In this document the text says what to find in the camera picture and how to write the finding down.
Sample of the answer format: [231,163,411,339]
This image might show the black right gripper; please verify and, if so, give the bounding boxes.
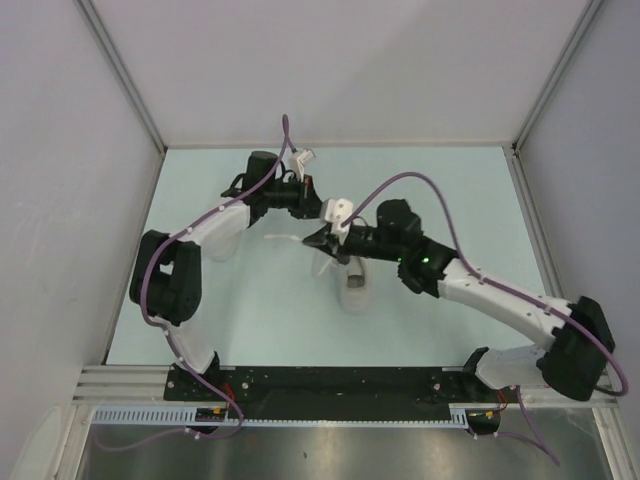
[302,225,402,267]

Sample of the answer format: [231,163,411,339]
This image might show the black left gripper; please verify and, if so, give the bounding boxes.
[263,174,324,220]

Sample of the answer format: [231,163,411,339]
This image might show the white sneaker with laces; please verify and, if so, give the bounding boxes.
[264,230,374,316]

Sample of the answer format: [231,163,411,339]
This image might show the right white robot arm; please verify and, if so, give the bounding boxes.
[302,199,615,401]

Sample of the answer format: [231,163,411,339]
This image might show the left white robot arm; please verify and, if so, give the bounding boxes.
[129,149,322,400]

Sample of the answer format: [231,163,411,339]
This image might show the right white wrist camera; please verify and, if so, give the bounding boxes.
[319,198,354,237]

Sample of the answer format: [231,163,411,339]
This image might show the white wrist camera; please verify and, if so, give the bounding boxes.
[288,149,316,179]
[319,198,354,237]

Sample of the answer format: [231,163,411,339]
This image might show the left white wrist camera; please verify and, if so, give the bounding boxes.
[288,149,316,179]

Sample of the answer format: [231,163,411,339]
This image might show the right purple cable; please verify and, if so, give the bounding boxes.
[344,172,630,464]

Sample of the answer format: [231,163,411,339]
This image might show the purple cable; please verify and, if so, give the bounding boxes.
[94,113,301,449]
[344,172,630,464]

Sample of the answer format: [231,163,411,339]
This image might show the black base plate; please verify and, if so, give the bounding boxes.
[163,362,522,424]

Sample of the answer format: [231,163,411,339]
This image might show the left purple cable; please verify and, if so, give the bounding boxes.
[94,113,301,449]

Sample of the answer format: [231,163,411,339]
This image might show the grey slotted cable duct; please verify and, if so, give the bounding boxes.
[92,405,497,429]

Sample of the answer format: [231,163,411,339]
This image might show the aluminium frame rail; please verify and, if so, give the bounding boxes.
[504,145,639,479]

